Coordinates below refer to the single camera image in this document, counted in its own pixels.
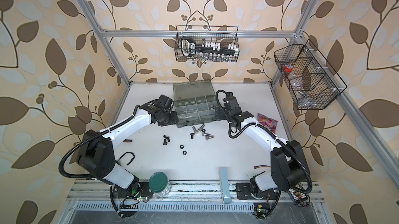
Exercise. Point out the light blue block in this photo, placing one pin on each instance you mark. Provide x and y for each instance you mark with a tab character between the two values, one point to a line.
224	185

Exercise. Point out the red cap bottle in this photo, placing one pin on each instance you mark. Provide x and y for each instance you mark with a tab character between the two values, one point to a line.
288	69

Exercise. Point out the pink candy bag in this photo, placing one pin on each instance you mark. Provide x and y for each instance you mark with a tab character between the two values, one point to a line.
269	123

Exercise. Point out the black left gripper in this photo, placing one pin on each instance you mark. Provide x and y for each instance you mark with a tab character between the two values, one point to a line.
174	120

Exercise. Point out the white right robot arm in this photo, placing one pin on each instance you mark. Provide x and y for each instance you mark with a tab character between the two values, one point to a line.
288	165

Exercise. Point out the black wire basket back wall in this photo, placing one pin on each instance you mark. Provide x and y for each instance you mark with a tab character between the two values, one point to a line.
227	35

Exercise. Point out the black wire basket wall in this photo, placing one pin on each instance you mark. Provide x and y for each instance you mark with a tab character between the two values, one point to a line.
314	83
227	35

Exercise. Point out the socket set rail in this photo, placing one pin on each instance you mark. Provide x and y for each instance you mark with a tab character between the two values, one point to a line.
189	48

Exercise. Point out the green lid glass jar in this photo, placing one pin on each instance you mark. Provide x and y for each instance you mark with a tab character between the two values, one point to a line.
159	184

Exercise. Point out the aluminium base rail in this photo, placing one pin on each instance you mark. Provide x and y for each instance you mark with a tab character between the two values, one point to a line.
184	196

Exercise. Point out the black wire basket right wall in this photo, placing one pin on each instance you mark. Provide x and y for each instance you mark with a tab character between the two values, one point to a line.
314	83

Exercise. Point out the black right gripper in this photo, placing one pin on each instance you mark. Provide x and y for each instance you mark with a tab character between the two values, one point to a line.
222	115

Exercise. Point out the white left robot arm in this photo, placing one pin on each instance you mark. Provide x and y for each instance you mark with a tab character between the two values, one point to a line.
96	153

